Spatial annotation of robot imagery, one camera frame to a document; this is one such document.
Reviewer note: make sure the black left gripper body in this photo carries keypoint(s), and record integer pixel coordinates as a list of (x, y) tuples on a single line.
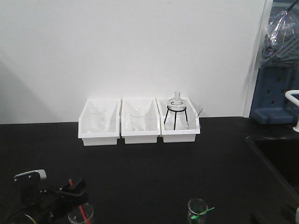
[(36, 201)]

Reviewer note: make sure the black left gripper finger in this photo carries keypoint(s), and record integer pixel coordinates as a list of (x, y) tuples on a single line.
[(78, 188), (63, 205)]

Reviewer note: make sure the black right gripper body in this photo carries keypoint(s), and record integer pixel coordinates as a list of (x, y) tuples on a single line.
[(289, 214)]

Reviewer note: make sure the red plastic spoon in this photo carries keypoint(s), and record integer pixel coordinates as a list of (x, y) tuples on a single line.
[(80, 207)]

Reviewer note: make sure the green plastic spoon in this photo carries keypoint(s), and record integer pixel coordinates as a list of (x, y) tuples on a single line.
[(202, 213)]

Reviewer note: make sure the front left glass beaker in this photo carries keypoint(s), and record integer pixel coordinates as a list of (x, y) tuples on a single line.
[(75, 216)]

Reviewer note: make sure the black lab sink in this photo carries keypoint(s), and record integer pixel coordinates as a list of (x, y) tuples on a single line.
[(281, 156)]

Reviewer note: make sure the left white plastic bin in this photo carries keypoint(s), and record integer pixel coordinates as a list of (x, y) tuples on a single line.
[(112, 132)]

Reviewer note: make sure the white plastic bin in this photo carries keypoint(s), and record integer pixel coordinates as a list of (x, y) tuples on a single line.
[(112, 132), (181, 134), (152, 121)]

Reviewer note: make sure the glass beaker in left bin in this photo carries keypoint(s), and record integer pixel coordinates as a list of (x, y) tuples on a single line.
[(97, 118)]

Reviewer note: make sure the glass beaker in bin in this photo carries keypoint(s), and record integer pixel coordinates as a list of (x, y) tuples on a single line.
[(137, 119), (97, 118)]

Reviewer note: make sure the middle white plastic bin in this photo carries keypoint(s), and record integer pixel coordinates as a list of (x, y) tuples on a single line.
[(152, 121)]

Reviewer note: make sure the glass beaker in middle bin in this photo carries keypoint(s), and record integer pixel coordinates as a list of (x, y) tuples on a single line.
[(137, 119)]

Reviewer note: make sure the front right glass beaker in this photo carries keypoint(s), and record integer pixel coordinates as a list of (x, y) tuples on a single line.
[(195, 207)]

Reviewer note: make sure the blue pegboard drying rack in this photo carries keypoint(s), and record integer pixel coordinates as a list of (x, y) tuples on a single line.
[(269, 104)]

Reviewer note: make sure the right white plastic bin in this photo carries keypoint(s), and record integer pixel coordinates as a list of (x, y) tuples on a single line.
[(181, 134)]

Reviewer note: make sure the round glass flask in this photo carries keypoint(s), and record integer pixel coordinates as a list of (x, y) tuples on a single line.
[(176, 104)]

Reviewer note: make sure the glass tube in right bin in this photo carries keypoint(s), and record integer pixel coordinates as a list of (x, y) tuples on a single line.
[(195, 116)]

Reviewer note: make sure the clear plastic bag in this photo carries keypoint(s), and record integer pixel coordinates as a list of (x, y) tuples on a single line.
[(281, 43)]

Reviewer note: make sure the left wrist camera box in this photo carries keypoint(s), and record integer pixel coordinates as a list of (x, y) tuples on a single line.
[(40, 174)]

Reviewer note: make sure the black wire tripod stand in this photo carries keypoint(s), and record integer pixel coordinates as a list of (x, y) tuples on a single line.
[(173, 116)]

